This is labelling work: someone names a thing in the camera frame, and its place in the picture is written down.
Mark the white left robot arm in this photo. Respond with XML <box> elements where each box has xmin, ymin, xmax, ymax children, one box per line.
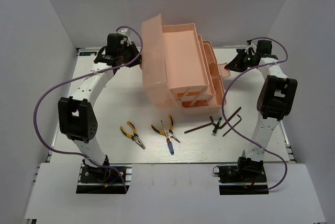
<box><xmin>58</xmin><ymin>28</ymin><xmax>141</xmax><ymax>182</ymax></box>

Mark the brown hex key left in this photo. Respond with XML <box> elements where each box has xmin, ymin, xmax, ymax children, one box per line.
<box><xmin>184</xmin><ymin>116</ymin><xmax>214</xmax><ymax>134</ymax></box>

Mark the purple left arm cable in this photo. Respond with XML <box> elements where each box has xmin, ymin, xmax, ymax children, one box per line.
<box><xmin>33</xmin><ymin>26</ymin><xmax>143</xmax><ymax>193</ymax></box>

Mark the brown hex key middle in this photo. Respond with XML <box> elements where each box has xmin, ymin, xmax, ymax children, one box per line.
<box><xmin>219</xmin><ymin>106</ymin><xmax>242</xmax><ymax>129</ymax></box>

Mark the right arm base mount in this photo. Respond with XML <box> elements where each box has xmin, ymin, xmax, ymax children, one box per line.
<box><xmin>213</xmin><ymin>156</ymin><xmax>269</xmax><ymax>195</ymax></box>

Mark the green black precision screwdriver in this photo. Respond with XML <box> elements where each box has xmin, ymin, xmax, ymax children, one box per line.
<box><xmin>212</xmin><ymin>117</ymin><xmax>222</xmax><ymax>134</ymax></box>

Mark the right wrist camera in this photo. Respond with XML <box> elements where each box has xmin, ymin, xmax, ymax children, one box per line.
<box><xmin>245</xmin><ymin>40</ymin><xmax>256</xmax><ymax>55</ymax></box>

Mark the yellow needle-nose pliers left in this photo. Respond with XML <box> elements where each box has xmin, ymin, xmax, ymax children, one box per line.
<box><xmin>120</xmin><ymin>121</ymin><xmax>146</xmax><ymax>150</ymax></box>

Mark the yellow pliers right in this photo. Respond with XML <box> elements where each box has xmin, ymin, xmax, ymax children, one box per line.
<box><xmin>151</xmin><ymin>115</ymin><xmax>181</xmax><ymax>143</ymax></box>

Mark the brown hex key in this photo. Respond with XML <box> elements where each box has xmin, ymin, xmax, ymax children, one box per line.
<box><xmin>222</xmin><ymin>114</ymin><xmax>242</xmax><ymax>137</ymax></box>
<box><xmin>219</xmin><ymin>106</ymin><xmax>242</xmax><ymax>129</ymax></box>
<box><xmin>184</xmin><ymin>116</ymin><xmax>214</xmax><ymax>134</ymax></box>

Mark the pink plastic toolbox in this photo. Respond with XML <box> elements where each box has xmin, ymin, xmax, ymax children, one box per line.
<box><xmin>141</xmin><ymin>15</ymin><xmax>230</xmax><ymax>115</ymax></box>

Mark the red blue handled screwdriver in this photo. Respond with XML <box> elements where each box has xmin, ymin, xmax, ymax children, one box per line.
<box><xmin>161</xmin><ymin>121</ymin><xmax>174</xmax><ymax>155</ymax></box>

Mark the brown hex key right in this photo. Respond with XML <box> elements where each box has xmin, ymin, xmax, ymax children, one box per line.
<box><xmin>222</xmin><ymin>114</ymin><xmax>242</xmax><ymax>137</ymax></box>

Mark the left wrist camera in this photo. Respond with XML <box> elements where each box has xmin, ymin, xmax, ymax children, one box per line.
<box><xmin>118</xmin><ymin>27</ymin><xmax>131</xmax><ymax>46</ymax></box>

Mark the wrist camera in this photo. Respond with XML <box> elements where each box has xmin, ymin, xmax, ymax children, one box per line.
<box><xmin>118</xmin><ymin>27</ymin><xmax>131</xmax><ymax>46</ymax></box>
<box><xmin>245</xmin><ymin>40</ymin><xmax>256</xmax><ymax>55</ymax></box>

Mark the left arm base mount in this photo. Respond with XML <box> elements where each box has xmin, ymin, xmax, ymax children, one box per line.
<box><xmin>76</xmin><ymin>165</ymin><xmax>132</xmax><ymax>195</ymax></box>

